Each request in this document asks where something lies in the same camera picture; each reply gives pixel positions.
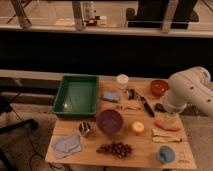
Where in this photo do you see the light blue towel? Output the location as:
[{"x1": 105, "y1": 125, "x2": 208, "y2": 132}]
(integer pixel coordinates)
[{"x1": 51, "y1": 135, "x2": 82, "y2": 159}]

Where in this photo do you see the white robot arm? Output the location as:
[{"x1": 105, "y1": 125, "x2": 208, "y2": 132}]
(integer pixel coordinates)
[{"x1": 162, "y1": 67, "x2": 213, "y2": 129}]

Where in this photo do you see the blue small cup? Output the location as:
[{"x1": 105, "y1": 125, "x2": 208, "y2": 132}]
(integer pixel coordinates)
[{"x1": 157, "y1": 145, "x2": 176, "y2": 164}]

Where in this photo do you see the white paper cup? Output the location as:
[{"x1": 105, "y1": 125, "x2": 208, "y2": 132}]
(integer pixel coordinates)
[{"x1": 116, "y1": 74, "x2": 129, "y2": 90}]

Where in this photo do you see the small metal cup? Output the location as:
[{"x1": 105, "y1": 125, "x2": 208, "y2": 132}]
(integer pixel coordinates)
[{"x1": 79, "y1": 122, "x2": 91, "y2": 137}]

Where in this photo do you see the orange carrot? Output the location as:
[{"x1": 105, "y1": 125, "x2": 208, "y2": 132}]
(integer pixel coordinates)
[{"x1": 154, "y1": 119, "x2": 180, "y2": 132}]

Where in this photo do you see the black rectangular block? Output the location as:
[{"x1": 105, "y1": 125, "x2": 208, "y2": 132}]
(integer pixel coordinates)
[{"x1": 154, "y1": 103, "x2": 166, "y2": 113}]

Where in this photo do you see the yellow banana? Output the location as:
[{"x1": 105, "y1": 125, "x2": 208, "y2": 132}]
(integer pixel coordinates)
[{"x1": 152, "y1": 129, "x2": 182, "y2": 143}]

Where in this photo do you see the yellow apple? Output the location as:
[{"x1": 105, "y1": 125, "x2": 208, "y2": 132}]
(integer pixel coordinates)
[{"x1": 131, "y1": 121, "x2": 145, "y2": 135}]

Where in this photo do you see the orange red bowl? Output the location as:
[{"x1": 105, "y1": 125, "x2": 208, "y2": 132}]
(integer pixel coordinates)
[{"x1": 150, "y1": 80, "x2": 169, "y2": 98}]

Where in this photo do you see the small black silver can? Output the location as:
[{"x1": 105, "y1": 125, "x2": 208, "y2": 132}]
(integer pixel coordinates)
[{"x1": 126, "y1": 89, "x2": 135, "y2": 100}]

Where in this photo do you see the bunch of dark grapes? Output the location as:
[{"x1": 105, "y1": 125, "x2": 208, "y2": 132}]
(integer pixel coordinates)
[{"x1": 96, "y1": 142, "x2": 133, "y2": 159}]

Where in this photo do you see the purple bowl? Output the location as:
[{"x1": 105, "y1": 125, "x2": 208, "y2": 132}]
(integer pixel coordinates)
[{"x1": 96, "y1": 109, "x2": 123, "y2": 135}]

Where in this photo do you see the blue sponge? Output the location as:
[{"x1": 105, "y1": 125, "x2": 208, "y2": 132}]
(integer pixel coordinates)
[{"x1": 103, "y1": 92, "x2": 119, "y2": 103}]

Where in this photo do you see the green plastic tray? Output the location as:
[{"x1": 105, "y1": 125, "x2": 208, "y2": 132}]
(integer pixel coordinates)
[{"x1": 52, "y1": 76, "x2": 99, "y2": 118}]

